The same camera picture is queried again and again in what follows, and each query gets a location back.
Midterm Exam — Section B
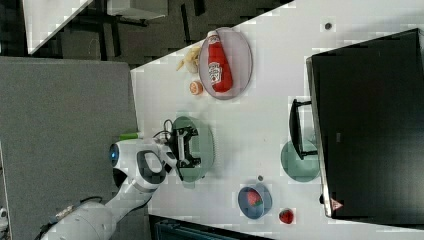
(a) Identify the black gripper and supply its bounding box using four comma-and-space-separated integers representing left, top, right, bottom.
168, 126, 201, 168

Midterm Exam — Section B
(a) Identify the mint green plastic strainer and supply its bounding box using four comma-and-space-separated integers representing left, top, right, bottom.
172, 116, 215, 183

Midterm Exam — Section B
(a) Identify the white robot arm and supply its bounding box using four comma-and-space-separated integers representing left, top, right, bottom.
40, 126, 201, 240

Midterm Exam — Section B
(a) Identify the green toy fruit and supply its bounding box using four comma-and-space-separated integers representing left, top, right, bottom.
119, 132, 140, 141

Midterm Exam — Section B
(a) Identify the toy orange half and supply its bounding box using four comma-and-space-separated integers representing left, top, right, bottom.
189, 81, 203, 95

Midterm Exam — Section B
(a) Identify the red ketchup bottle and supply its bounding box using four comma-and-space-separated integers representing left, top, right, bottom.
207, 31, 233, 93

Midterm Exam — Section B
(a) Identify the toy peeled banana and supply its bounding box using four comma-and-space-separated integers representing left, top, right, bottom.
176, 46, 201, 74

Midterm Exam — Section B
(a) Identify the toy strawberry in bowl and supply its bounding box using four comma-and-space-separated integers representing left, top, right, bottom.
247, 189, 262, 206

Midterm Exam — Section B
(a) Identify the blue small bowl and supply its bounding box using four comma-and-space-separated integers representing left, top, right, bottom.
237, 183, 272, 220

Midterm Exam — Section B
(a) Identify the grey round plate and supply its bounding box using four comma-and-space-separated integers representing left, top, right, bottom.
199, 27, 253, 100

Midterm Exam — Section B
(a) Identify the grey partition panel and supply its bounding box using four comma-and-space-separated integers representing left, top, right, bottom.
0, 57, 137, 240

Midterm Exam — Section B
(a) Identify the mint green mug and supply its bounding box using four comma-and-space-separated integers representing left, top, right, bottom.
280, 141, 320, 182

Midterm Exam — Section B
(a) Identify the toy strawberry on table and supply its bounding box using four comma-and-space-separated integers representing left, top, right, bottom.
279, 208, 294, 224

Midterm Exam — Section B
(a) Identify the white background table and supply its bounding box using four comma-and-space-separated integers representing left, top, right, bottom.
22, 0, 93, 55

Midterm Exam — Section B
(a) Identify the black silver toaster oven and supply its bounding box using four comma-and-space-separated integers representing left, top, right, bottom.
289, 28, 424, 229

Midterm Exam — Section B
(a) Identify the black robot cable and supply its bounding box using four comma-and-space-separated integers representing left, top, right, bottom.
152, 118, 174, 139

